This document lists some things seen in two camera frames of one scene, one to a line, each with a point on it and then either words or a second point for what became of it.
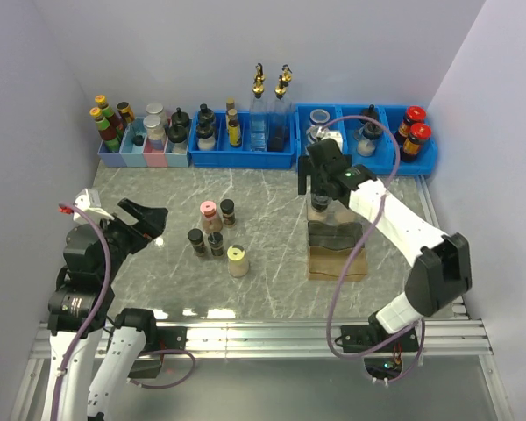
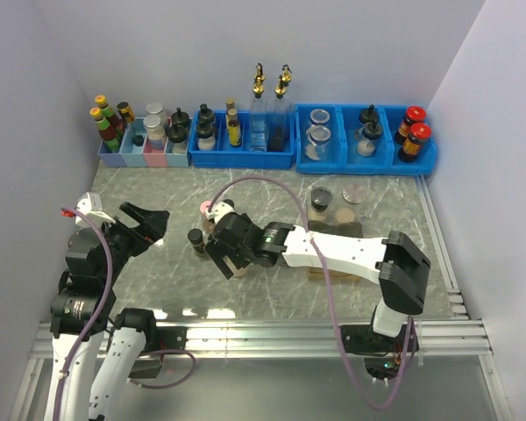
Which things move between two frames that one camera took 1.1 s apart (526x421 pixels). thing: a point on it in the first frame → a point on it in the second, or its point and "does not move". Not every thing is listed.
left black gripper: [150, 224] does not move
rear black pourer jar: [180, 118] does not move
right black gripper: [305, 168] → [216, 256]
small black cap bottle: [195, 236] does not move
